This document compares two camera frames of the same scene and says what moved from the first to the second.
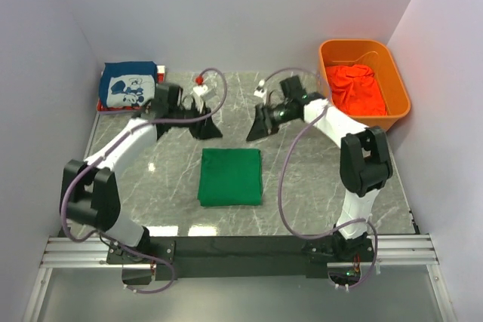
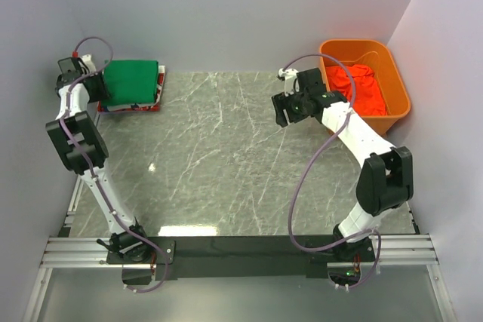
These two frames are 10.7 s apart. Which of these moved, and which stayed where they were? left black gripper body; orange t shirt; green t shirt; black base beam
Moved: green t shirt; left black gripper body
Stayed: black base beam; orange t shirt
